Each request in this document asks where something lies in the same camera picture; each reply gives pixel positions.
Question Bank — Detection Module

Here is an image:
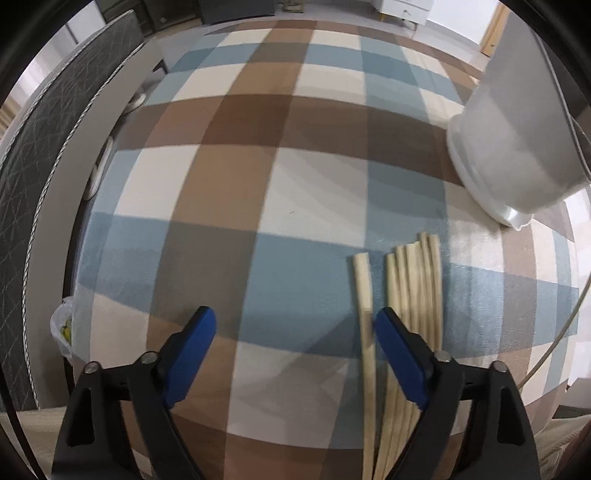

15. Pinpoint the bundle of wooden chopsticks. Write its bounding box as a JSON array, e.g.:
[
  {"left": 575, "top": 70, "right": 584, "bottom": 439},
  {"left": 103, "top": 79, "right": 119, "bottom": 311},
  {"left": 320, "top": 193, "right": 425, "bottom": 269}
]
[{"left": 373, "top": 232, "right": 445, "bottom": 480}]

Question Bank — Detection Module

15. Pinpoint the checkered blue brown tablecloth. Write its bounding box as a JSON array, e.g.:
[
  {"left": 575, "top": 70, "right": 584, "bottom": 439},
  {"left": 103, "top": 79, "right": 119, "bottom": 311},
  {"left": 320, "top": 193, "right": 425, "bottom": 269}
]
[{"left": 74, "top": 18, "right": 583, "bottom": 480}]

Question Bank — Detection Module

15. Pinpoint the thin grey cable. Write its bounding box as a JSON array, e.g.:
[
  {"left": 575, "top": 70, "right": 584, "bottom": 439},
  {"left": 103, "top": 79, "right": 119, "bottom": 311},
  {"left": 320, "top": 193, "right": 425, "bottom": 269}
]
[{"left": 519, "top": 272, "right": 591, "bottom": 388}]

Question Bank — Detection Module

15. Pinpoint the white dressing table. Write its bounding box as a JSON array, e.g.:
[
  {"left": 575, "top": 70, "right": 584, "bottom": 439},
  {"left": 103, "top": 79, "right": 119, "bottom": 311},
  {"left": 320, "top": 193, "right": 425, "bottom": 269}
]
[{"left": 373, "top": 0, "right": 431, "bottom": 25}]

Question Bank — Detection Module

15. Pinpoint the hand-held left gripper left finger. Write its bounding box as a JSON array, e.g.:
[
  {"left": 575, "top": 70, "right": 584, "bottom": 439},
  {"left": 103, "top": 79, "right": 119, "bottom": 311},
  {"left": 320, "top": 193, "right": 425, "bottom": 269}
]
[{"left": 52, "top": 305, "right": 218, "bottom": 480}]

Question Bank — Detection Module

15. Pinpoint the white chopstick holder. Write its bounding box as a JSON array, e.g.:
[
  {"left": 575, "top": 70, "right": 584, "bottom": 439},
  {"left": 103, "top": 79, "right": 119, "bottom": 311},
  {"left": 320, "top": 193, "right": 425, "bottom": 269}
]
[{"left": 445, "top": 0, "right": 591, "bottom": 229}]

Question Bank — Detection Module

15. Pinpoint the grey quilted chair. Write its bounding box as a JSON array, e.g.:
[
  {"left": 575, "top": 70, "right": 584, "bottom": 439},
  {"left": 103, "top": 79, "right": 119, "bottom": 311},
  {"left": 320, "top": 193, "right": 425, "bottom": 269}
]
[{"left": 0, "top": 9, "right": 145, "bottom": 411}]

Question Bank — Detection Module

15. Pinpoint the wooden door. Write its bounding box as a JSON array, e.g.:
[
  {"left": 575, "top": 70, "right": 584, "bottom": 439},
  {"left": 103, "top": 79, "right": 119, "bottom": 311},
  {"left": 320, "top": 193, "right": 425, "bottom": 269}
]
[{"left": 479, "top": 4, "right": 509, "bottom": 57}]

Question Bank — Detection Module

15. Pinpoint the light bamboo chopstick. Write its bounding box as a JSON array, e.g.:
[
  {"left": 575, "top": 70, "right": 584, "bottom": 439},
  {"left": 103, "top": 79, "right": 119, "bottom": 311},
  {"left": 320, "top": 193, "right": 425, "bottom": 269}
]
[{"left": 352, "top": 252, "right": 378, "bottom": 480}]

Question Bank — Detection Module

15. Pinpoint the clear plastic bag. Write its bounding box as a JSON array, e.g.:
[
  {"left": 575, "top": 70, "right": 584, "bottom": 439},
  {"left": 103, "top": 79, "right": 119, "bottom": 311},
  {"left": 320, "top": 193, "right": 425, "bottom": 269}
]
[{"left": 50, "top": 296, "right": 77, "bottom": 367}]

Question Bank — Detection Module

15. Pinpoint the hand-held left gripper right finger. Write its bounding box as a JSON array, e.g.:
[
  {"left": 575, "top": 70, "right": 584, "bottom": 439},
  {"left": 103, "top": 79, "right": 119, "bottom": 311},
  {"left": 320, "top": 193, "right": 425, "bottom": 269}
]
[{"left": 375, "top": 307, "right": 541, "bottom": 480}]

